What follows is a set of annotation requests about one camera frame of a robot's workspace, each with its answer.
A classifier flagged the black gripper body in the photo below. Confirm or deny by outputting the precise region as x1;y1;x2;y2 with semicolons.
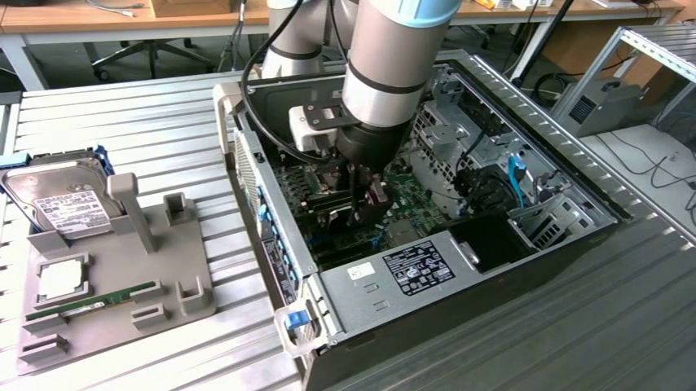
334;121;413;172

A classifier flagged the green graphics card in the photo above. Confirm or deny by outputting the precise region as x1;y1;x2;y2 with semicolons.
303;181;396;235

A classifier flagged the CPU socket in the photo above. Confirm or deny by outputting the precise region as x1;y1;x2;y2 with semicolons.
313;166;347;192

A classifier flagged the installed RAM stick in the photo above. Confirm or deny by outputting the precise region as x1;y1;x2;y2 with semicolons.
307;191;354;213

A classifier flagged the green motherboard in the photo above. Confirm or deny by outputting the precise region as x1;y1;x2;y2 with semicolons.
269;154;464;272

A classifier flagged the silver disk bay cage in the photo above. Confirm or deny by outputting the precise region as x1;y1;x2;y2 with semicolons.
406;99;526;200

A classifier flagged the silver power supply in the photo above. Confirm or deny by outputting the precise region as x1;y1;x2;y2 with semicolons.
314;232;481;335

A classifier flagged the black office chair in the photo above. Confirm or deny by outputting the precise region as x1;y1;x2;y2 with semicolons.
442;24;497;50
90;38;217;81

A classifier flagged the perforated silver disk bay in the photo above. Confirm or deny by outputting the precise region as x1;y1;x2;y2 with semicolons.
508;191;621;252

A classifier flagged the open black PC case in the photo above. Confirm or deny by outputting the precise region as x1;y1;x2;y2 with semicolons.
211;48;637;391

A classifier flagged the black stand pole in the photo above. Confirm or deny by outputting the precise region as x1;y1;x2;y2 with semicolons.
508;0;576;85

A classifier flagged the grey metal equipment box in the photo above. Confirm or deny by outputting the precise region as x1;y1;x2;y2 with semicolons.
564;79;647;138

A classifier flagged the blue disk caddy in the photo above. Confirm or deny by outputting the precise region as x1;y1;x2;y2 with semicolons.
0;143;116;182

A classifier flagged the brown cardboard box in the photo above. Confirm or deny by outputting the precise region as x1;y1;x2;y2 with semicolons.
150;0;233;18

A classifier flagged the grey parts rack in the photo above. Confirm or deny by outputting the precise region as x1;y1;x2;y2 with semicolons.
15;172;219;376

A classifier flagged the silver hard disk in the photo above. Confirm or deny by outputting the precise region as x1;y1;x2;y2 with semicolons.
0;158;124;241

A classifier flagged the loose green RAM stick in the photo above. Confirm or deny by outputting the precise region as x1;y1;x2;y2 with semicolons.
24;280;156;323

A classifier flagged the silver CPU chip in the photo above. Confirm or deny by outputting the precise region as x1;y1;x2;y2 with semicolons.
36;262;90;303

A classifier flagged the wooden top office desk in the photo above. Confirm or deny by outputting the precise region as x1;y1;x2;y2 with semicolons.
0;0;687;93

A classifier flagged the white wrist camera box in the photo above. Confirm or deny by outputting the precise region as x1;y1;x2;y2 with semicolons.
287;103;354;154

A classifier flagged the blue disk wire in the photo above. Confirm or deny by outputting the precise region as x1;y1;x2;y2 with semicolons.
508;154;533;212

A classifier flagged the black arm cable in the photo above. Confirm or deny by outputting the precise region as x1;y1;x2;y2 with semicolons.
242;0;338;164

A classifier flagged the aluminium frame shelf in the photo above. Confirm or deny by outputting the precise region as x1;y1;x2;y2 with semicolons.
548;22;696;127

